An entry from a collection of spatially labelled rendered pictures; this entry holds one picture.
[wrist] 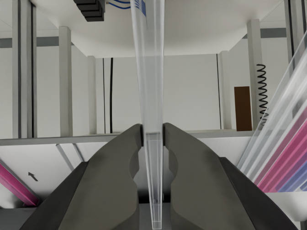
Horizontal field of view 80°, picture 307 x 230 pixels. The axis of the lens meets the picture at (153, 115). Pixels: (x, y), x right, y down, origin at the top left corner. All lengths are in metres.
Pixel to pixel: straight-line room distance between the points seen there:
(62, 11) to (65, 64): 0.16
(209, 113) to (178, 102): 0.33
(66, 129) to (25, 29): 0.30
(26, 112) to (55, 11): 0.31
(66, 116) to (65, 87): 0.10
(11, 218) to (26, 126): 0.23
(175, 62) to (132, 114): 0.71
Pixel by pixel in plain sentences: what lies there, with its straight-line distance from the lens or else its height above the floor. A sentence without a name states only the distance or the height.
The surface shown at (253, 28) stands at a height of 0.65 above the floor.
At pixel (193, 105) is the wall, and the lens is 1.97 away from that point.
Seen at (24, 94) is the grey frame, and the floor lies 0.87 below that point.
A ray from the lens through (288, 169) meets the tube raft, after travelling 0.34.
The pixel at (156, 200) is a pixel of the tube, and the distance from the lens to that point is 0.22.
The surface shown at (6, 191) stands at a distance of 0.42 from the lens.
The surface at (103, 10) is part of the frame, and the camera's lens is 0.57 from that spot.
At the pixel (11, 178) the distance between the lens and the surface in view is 0.36.
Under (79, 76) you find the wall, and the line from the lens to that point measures 2.13.
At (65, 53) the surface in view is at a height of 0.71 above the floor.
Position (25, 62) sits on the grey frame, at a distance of 0.59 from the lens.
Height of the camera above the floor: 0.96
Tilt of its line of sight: 3 degrees down
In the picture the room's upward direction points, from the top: 178 degrees clockwise
